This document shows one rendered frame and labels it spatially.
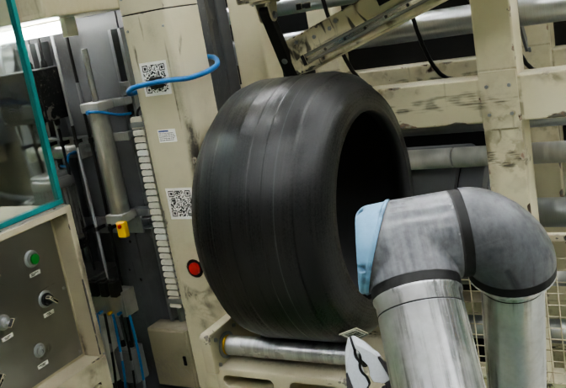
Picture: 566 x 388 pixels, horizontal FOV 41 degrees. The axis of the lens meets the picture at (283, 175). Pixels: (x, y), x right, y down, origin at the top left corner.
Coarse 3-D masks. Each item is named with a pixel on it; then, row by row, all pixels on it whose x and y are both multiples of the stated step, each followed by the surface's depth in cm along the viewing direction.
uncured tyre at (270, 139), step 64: (256, 128) 145; (320, 128) 142; (384, 128) 169; (192, 192) 151; (256, 192) 140; (320, 192) 138; (384, 192) 187; (256, 256) 141; (320, 256) 138; (256, 320) 152; (320, 320) 145
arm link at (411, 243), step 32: (448, 192) 98; (384, 224) 95; (416, 224) 94; (448, 224) 94; (384, 256) 94; (416, 256) 92; (448, 256) 94; (384, 288) 93; (416, 288) 91; (448, 288) 92; (384, 320) 93; (416, 320) 89; (448, 320) 89; (384, 352) 93; (416, 352) 88; (448, 352) 87; (416, 384) 87; (448, 384) 86; (480, 384) 87
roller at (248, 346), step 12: (228, 336) 169; (240, 336) 168; (228, 348) 167; (240, 348) 166; (252, 348) 164; (264, 348) 163; (276, 348) 161; (288, 348) 160; (300, 348) 159; (312, 348) 157; (324, 348) 156; (336, 348) 155; (300, 360) 159; (312, 360) 158; (324, 360) 156; (336, 360) 154; (360, 360) 152
